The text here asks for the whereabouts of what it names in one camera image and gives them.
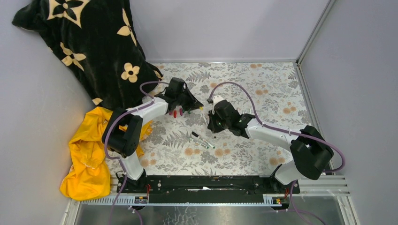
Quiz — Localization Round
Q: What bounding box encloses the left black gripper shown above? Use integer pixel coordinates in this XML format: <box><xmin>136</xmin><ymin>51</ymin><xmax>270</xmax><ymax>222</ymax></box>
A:
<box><xmin>174</xmin><ymin>87</ymin><xmax>202</xmax><ymax>112</ymax></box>

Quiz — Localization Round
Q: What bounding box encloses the black cap marker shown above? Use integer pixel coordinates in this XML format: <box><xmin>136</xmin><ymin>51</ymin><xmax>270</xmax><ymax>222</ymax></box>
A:
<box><xmin>191</xmin><ymin>131</ymin><xmax>215</xmax><ymax>149</ymax></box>

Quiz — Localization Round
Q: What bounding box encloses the yellow cap marker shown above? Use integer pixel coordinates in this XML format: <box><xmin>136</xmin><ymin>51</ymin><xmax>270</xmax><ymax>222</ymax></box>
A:
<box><xmin>199</xmin><ymin>106</ymin><xmax>216</xmax><ymax>139</ymax></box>

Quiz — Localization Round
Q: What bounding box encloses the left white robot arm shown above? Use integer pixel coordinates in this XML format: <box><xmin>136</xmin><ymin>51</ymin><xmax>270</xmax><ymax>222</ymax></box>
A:
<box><xmin>102</xmin><ymin>77</ymin><xmax>203</xmax><ymax>193</ymax></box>

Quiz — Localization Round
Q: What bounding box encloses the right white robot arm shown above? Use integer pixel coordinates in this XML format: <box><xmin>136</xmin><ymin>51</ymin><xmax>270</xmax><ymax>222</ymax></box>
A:
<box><xmin>207</xmin><ymin>97</ymin><xmax>334</xmax><ymax>193</ymax></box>

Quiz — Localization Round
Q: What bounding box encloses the floral fern table mat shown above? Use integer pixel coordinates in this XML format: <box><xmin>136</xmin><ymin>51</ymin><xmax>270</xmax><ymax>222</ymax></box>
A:
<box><xmin>138</xmin><ymin>62</ymin><xmax>311</xmax><ymax>176</ymax></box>

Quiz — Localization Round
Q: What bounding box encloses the black floral blanket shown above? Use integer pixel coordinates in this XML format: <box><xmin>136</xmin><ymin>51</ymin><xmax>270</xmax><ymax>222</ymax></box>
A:
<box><xmin>12</xmin><ymin>0</ymin><xmax>163</xmax><ymax>110</ymax></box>

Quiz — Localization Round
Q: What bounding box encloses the yellow cloth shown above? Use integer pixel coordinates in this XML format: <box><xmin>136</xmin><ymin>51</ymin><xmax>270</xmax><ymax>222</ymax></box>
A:
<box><xmin>60</xmin><ymin>106</ymin><xmax>153</xmax><ymax>201</ymax></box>

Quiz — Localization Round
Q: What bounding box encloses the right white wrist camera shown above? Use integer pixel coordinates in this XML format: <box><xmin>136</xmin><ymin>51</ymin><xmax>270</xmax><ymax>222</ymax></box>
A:
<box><xmin>212</xmin><ymin>96</ymin><xmax>224</xmax><ymax>106</ymax></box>

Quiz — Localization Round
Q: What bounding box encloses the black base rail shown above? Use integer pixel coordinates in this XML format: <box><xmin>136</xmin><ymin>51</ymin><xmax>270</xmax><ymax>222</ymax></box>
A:
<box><xmin>115</xmin><ymin>175</ymin><xmax>300</xmax><ymax>204</ymax></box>

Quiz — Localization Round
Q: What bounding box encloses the aluminium frame post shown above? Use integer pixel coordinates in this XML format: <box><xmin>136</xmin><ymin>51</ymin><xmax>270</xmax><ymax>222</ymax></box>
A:
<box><xmin>296</xmin><ymin>0</ymin><xmax>338</xmax><ymax>67</ymax></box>

